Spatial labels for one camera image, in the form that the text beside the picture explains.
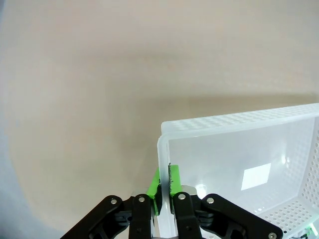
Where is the white perforated plastic basket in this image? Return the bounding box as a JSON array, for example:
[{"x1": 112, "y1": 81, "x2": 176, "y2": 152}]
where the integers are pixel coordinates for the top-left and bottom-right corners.
[{"x1": 157, "y1": 103, "x2": 319, "y2": 239}]

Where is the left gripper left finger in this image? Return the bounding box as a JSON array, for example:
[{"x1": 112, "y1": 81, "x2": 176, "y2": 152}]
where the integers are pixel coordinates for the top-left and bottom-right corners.
[{"x1": 59, "y1": 168, "x2": 162, "y2": 239}]

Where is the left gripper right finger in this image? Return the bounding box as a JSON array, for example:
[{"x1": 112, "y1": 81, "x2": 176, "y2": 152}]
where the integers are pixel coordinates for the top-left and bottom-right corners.
[{"x1": 168, "y1": 164, "x2": 284, "y2": 239}]

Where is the white square basket sticker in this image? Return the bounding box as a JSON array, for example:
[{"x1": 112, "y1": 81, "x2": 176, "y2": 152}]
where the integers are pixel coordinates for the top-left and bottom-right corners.
[{"x1": 240, "y1": 162, "x2": 273, "y2": 192}]

